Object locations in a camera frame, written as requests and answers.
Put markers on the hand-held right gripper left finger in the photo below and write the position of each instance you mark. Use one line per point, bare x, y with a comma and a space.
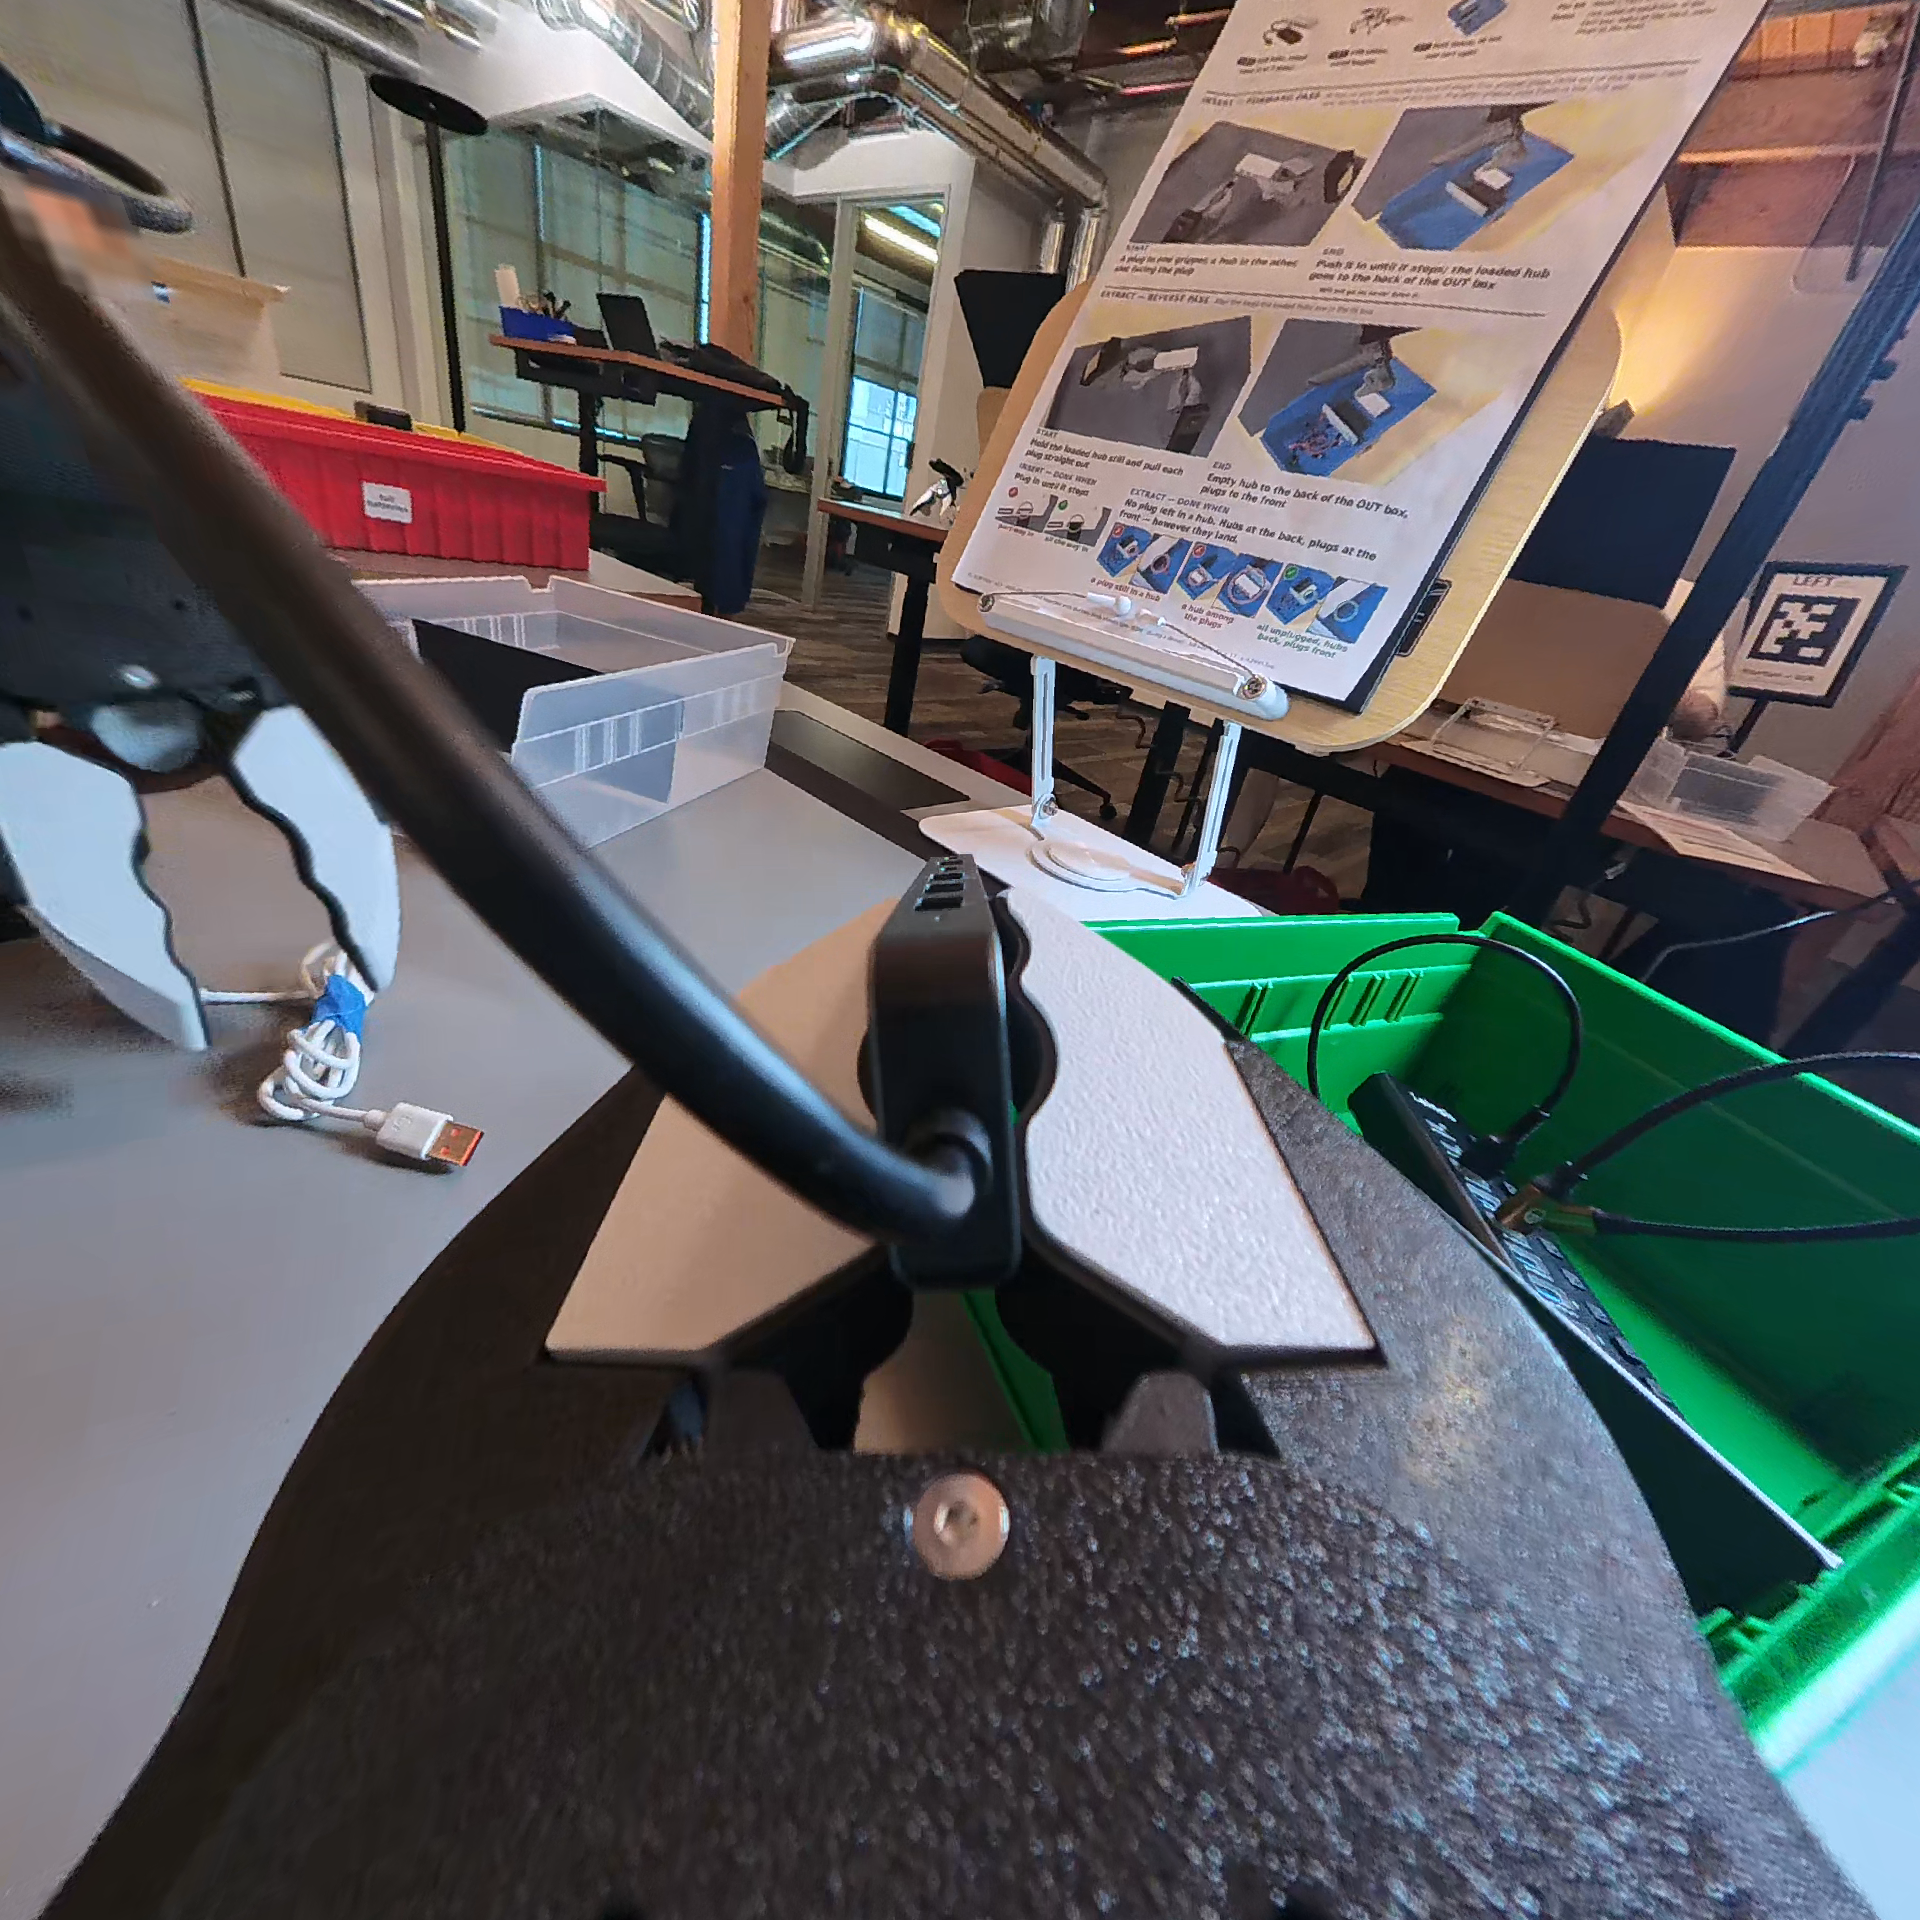
674, 1276

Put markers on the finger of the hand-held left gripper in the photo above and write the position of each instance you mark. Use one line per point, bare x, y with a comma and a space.
335, 840
73, 855

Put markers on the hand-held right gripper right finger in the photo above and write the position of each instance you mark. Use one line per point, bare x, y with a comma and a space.
1171, 1172

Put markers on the black multi-port usb hub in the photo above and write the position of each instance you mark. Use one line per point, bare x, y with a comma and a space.
1425, 1141

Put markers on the clear plastic bin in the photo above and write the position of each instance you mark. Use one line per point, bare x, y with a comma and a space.
659, 721

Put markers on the green plastic bin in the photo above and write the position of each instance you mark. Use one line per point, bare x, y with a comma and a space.
1769, 1337

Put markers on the yellow plastic bin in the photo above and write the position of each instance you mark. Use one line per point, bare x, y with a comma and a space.
269, 395

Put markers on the red plastic bin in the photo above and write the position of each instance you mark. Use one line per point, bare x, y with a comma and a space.
497, 518

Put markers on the white document stand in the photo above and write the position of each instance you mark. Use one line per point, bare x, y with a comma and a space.
975, 832

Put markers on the dark blue jacket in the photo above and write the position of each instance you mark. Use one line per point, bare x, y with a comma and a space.
727, 510

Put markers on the black office chair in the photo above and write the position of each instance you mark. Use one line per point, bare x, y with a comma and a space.
1019, 676

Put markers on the wooden standing desk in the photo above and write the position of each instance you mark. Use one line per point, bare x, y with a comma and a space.
600, 355

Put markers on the black laptop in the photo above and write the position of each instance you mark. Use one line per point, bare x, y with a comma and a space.
625, 323

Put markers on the instruction sheet on stand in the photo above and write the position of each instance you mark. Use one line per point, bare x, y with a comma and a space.
1501, 660

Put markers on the black floor lamp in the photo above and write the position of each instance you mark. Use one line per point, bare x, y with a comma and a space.
428, 98

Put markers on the desk with black legs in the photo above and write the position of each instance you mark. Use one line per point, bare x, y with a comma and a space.
885, 526

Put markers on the wooden pillar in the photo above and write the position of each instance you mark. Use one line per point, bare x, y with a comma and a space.
738, 179

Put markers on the printed instruction sheet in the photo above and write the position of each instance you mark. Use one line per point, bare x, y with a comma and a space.
1348, 374

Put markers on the black panel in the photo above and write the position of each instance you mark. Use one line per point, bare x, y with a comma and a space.
1004, 331

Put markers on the printed tag sign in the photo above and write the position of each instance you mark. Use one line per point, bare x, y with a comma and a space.
1824, 624

